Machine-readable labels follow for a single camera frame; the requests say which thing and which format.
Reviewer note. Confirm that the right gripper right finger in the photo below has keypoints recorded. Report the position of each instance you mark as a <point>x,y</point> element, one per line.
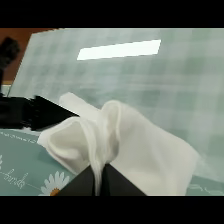
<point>118,183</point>

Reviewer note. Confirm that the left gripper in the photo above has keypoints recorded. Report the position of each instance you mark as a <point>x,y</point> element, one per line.
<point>15,112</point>

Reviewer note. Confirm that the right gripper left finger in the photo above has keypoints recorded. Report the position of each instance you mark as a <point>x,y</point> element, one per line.
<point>81,185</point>

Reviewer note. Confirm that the white garment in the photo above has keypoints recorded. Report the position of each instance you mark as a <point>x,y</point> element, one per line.
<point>143,150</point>

